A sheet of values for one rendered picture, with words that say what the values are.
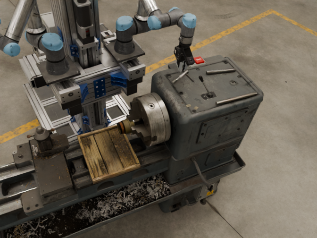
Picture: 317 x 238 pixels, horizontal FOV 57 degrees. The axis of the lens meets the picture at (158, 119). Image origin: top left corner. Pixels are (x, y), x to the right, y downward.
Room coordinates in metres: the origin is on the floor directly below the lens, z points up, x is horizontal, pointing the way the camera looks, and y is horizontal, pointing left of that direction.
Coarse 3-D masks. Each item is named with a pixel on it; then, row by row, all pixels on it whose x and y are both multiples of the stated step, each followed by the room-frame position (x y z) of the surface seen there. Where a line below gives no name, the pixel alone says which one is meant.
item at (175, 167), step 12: (216, 144) 1.23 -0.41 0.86; (228, 144) 1.28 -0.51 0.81; (192, 156) 1.13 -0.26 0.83; (204, 156) 1.19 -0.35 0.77; (216, 156) 1.24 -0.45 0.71; (228, 156) 1.30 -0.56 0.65; (168, 168) 1.10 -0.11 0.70; (180, 168) 1.10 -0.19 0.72; (192, 168) 1.15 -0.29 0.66; (204, 168) 1.21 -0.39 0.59; (168, 180) 1.07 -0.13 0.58; (180, 180) 1.10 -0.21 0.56; (168, 204) 1.10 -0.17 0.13; (180, 204) 1.16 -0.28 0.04
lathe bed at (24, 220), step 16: (144, 144) 1.18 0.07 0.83; (80, 160) 0.99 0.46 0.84; (144, 160) 1.03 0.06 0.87; (160, 160) 1.06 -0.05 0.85; (0, 176) 0.80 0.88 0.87; (16, 176) 0.82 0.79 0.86; (32, 176) 0.86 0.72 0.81; (80, 176) 0.87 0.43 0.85; (128, 176) 0.96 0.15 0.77; (144, 176) 1.01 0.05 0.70; (0, 192) 0.72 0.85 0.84; (16, 192) 0.73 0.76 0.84; (80, 192) 0.81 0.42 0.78; (96, 192) 0.85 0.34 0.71; (0, 208) 0.61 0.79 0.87; (16, 208) 0.62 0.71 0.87; (0, 224) 0.57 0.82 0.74; (16, 224) 0.60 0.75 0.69
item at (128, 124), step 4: (124, 120) 1.13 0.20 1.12; (128, 120) 1.12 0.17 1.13; (132, 120) 1.14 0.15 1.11; (120, 124) 1.09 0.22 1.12; (124, 124) 1.10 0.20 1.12; (128, 124) 1.10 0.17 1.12; (132, 124) 1.12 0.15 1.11; (120, 128) 1.07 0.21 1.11; (124, 128) 1.08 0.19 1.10; (128, 128) 1.08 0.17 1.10; (120, 132) 1.07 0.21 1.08; (124, 132) 1.07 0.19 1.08; (128, 132) 1.08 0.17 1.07
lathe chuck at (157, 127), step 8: (144, 96) 1.24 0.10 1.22; (152, 96) 1.24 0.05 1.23; (144, 104) 1.16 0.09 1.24; (144, 112) 1.13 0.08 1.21; (152, 112) 1.12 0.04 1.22; (160, 112) 1.14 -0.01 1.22; (136, 120) 1.23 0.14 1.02; (144, 120) 1.12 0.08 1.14; (152, 120) 1.08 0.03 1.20; (160, 120) 1.10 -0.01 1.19; (152, 128) 1.05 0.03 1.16; (160, 128) 1.07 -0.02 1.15; (152, 136) 1.03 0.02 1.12; (160, 136) 1.06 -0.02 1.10; (152, 144) 1.04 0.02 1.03
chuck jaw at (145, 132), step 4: (140, 124) 1.13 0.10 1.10; (132, 128) 1.09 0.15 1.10; (136, 128) 1.09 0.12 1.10; (140, 128) 1.09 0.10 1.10; (144, 128) 1.09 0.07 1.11; (132, 132) 1.08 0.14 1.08; (136, 132) 1.07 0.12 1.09; (140, 132) 1.06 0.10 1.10; (144, 132) 1.06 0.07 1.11; (148, 132) 1.07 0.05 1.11; (144, 136) 1.03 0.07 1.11; (148, 136) 1.04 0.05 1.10; (144, 140) 1.03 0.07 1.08; (152, 140) 1.04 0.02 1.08
